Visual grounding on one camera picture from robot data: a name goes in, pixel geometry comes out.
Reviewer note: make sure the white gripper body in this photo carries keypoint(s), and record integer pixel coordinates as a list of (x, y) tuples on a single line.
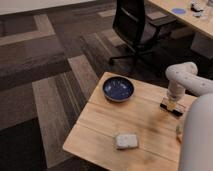
[(175, 91)]

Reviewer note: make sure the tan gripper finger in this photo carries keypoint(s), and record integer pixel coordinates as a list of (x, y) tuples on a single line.
[(171, 105)]

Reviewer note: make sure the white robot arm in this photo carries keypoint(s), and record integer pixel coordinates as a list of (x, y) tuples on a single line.
[(197, 138)]

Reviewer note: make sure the black whiteboard eraser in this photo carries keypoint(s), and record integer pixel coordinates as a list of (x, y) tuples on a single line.
[(178, 111)]

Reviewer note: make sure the dark blue ceramic bowl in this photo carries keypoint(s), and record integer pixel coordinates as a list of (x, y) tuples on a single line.
[(118, 89)]

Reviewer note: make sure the blue round coaster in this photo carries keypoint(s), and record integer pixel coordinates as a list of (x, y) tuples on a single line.
[(178, 11)]

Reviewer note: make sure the light wooden desk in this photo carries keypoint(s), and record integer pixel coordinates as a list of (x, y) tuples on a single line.
[(205, 26)]

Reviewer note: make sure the black office chair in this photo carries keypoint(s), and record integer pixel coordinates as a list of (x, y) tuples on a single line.
[(139, 33)]

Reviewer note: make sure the small cluttered desk items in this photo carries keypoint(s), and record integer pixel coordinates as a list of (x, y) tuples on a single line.
[(197, 11)]

